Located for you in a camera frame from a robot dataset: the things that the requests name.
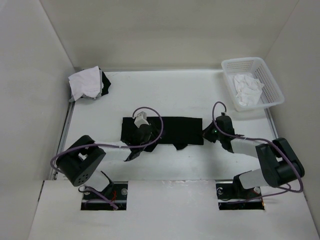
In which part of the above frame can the black tank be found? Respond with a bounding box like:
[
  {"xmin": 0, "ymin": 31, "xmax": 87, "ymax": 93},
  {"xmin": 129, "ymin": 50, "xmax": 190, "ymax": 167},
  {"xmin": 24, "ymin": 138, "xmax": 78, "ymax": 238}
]
[
  {"xmin": 120, "ymin": 116, "xmax": 204, "ymax": 153},
  {"xmin": 99, "ymin": 68, "xmax": 111, "ymax": 96}
]

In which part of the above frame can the white garment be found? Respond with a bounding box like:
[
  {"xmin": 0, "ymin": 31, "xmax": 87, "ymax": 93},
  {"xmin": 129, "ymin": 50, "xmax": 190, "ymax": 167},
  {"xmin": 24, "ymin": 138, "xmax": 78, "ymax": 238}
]
[{"xmin": 233, "ymin": 73, "xmax": 265, "ymax": 106}]

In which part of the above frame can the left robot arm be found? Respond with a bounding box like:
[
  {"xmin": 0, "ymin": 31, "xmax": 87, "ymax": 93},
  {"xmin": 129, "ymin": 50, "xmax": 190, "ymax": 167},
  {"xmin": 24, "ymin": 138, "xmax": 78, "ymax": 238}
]
[{"xmin": 55, "ymin": 121, "xmax": 164, "ymax": 200}]

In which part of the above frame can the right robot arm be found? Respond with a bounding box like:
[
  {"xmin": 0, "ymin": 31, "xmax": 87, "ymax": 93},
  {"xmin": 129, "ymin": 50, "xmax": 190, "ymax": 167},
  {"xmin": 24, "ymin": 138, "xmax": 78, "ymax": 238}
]
[{"xmin": 202, "ymin": 113, "xmax": 305, "ymax": 200}]

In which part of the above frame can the folded black tank top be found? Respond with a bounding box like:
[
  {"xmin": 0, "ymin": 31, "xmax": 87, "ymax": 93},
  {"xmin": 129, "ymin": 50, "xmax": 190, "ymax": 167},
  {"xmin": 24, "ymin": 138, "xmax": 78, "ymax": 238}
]
[{"xmin": 99, "ymin": 68, "xmax": 111, "ymax": 96}]

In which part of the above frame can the folded grey tank top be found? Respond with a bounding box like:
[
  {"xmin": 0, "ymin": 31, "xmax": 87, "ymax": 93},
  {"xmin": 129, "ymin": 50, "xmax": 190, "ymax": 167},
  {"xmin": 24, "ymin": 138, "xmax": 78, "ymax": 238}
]
[{"xmin": 68, "ymin": 69, "xmax": 105, "ymax": 102}]

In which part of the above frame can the white plastic laundry basket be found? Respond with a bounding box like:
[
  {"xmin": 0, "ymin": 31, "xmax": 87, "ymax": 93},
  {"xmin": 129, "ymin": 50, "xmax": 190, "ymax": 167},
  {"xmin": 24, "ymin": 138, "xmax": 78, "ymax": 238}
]
[{"xmin": 221, "ymin": 57, "xmax": 285, "ymax": 112}]

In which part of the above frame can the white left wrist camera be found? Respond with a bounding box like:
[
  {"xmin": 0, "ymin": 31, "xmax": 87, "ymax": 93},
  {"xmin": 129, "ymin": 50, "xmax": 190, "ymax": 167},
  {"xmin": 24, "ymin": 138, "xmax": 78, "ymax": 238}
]
[{"xmin": 134, "ymin": 111, "xmax": 150, "ymax": 128}]

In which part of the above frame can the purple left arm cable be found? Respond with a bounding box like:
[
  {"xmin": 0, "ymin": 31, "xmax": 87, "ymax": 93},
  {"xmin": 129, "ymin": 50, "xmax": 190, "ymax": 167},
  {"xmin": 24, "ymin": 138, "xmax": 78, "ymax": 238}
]
[{"xmin": 49, "ymin": 106, "xmax": 165, "ymax": 211}]

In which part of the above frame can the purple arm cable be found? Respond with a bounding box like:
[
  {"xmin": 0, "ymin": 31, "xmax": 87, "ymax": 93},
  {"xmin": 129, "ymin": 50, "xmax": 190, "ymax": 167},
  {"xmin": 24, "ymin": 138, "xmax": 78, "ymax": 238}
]
[
  {"xmin": 211, "ymin": 101, "xmax": 305, "ymax": 201},
  {"xmin": 49, "ymin": 106, "xmax": 165, "ymax": 211}
]

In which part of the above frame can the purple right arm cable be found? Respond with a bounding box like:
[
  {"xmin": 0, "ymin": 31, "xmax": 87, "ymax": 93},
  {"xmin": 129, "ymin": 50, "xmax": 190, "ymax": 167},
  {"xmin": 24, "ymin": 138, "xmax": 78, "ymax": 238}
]
[{"xmin": 211, "ymin": 101, "xmax": 305, "ymax": 201}]

